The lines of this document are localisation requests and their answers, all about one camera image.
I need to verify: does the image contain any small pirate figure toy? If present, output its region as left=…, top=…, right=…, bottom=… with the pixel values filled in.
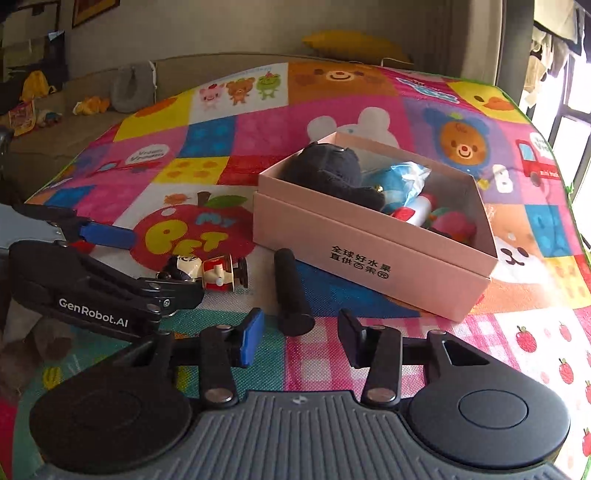
left=156, top=254, right=249, bottom=292

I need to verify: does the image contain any black cylinder handle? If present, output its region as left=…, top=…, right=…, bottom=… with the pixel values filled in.
left=274, top=248, right=315, bottom=337

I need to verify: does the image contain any white red foam rocket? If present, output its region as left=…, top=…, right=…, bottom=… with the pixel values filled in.
left=392, top=193, right=437, bottom=227

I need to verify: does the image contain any pink round cartoon toy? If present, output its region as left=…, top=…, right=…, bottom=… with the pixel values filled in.
left=426, top=207, right=477, bottom=245

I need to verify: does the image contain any blue wet wipes pack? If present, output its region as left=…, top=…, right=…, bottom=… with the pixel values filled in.
left=362, top=161, right=431, bottom=214

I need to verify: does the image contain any black plush cat toy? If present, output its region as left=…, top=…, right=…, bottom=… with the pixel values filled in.
left=281, top=142, right=385, bottom=211

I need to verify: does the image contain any colourful cartoon play mat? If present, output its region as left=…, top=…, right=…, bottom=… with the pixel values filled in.
left=1, top=61, right=590, bottom=479

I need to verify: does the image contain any pink cardboard box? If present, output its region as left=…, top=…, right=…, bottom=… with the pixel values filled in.
left=253, top=132, right=498, bottom=322

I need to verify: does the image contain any beige sofa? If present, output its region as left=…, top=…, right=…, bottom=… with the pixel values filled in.
left=1, top=53, right=394, bottom=204

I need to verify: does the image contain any grey neck pillow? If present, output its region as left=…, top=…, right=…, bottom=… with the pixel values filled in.
left=110, top=61, right=157, bottom=113

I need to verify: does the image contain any red gold framed picture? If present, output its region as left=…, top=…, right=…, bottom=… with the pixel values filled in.
left=72, top=0, right=120, bottom=28

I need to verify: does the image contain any yellow cushion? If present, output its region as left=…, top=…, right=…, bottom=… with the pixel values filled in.
left=301, top=30, right=412, bottom=64

